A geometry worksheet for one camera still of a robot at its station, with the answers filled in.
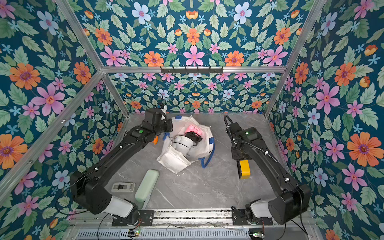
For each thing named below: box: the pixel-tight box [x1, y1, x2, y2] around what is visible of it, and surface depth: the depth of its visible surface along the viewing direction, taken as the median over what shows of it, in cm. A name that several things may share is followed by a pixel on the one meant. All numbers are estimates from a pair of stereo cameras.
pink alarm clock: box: [184, 124, 203, 136], surface depth 97 cm
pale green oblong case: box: [134, 169, 160, 210], surface depth 83 cm
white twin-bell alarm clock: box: [172, 135, 194, 157], surface depth 91 cm
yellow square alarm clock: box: [236, 160, 251, 180], surface depth 70 cm
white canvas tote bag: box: [156, 115, 215, 174], surface depth 85 cm
